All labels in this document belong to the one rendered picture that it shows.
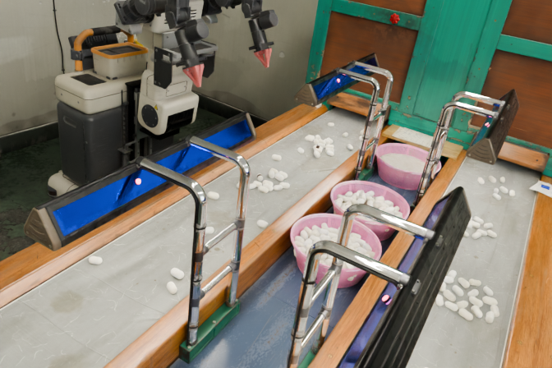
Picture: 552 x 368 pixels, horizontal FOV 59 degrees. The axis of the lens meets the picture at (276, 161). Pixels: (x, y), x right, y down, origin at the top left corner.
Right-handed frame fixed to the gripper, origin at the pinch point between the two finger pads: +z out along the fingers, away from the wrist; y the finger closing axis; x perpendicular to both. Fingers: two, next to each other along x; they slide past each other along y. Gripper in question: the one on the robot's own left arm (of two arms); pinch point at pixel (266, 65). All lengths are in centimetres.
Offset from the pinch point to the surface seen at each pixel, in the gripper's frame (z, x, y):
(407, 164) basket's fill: 53, -47, 15
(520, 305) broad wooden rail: 77, -96, -48
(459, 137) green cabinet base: 52, -60, 45
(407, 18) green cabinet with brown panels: -4, -49, 42
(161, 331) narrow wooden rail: 49, -41, -114
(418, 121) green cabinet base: 42, -43, 43
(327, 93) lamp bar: 14, -42, -26
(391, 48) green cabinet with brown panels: 7, -38, 43
